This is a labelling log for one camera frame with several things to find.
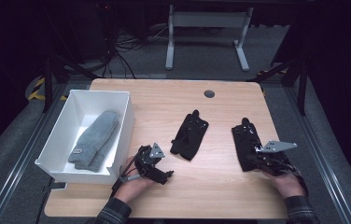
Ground black metal stand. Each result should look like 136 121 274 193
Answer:
41 54 101 114
246 57 309 117

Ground yellow black hazard tape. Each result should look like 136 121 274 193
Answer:
27 77 69 102

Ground grey mitten with label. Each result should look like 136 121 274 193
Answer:
67 109 120 168

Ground aluminium floor rail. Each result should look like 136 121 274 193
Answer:
284 86 351 224
0 82 69 224

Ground bundle of black cables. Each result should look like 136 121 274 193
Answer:
100 21 172 79

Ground white box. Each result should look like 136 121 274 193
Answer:
35 89 135 186

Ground person's right hand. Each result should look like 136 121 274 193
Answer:
262 170 306 200

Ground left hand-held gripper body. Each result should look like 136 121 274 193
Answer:
133 142 167 184

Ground person's left hand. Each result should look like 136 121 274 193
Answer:
113 156 158 203

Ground white desk frame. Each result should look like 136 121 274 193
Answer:
164 4 255 72

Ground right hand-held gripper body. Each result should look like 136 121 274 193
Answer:
253 140 299 177

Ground black glove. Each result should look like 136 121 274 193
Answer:
169 109 209 161
231 117 270 173

